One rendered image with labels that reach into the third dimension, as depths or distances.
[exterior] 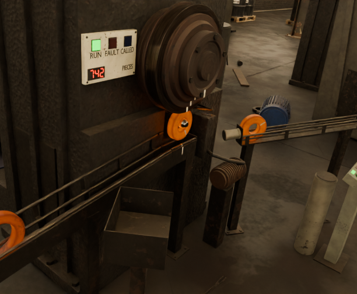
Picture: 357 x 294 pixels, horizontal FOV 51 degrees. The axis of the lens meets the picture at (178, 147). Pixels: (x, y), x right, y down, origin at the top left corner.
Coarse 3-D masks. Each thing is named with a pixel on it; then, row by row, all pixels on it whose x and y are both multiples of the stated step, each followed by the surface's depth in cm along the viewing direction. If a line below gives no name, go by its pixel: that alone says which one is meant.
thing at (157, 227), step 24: (120, 192) 142; (144, 192) 142; (168, 192) 142; (120, 216) 144; (144, 216) 145; (168, 216) 146; (120, 240) 120; (144, 240) 119; (120, 264) 125; (144, 264) 124; (144, 288) 146
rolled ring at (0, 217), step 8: (0, 216) 116; (8, 216) 118; (16, 216) 121; (0, 224) 117; (16, 224) 122; (16, 232) 123; (24, 232) 126; (8, 240) 125; (16, 240) 124; (0, 248) 124; (8, 248) 123; (16, 248) 125
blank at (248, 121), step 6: (252, 114) 208; (246, 120) 205; (252, 120) 206; (258, 120) 207; (264, 120) 209; (246, 126) 207; (258, 126) 210; (264, 126) 210; (246, 132) 209; (252, 132) 212; (258, 132) 211
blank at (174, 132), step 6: (174, 114) 171; (180, 114) 172; (186, 114) 176; (174, 120) 170; (180, 120) 174; (168, 126) 172; (174, 126) 172; (168, 132) 174; (174, 132) 174; (180, 132) 178; (186, 132) 182; (174, 138) 176; (180, 138) 179
